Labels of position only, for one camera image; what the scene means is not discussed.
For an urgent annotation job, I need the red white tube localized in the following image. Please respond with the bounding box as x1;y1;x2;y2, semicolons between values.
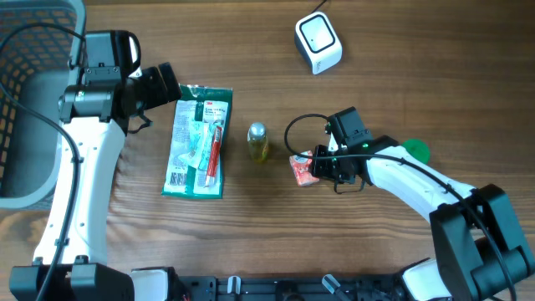
204;125;222;187

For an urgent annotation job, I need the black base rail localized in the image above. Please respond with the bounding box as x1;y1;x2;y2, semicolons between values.
169;273;414;301

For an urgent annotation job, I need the dark grey mesh basket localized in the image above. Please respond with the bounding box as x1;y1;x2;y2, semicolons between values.
1;0;86;210

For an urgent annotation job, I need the black right camera cable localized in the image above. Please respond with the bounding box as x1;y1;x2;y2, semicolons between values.
283;113;519;301

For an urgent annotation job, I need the white barcode scanner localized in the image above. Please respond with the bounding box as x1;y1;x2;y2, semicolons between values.
294;12;343;75

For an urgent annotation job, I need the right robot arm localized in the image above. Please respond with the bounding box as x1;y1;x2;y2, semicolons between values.
311;107;534;300

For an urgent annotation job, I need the green package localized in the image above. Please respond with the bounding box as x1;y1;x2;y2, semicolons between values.
161;84;233;199

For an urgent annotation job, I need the green lid jar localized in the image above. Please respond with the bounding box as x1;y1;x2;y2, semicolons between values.
402;139;431;164

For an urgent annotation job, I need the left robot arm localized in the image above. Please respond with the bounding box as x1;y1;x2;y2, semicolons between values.
9;30;181;300

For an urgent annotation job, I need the small yellow bottle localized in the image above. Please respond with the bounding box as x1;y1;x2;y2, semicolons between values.
247;122;268;163

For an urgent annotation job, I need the black camera cable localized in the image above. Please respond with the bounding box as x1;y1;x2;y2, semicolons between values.
283;113;519;301
0;21;87;301

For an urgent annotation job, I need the black left camera cable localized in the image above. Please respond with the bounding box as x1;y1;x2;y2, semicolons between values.
0;21;87;301

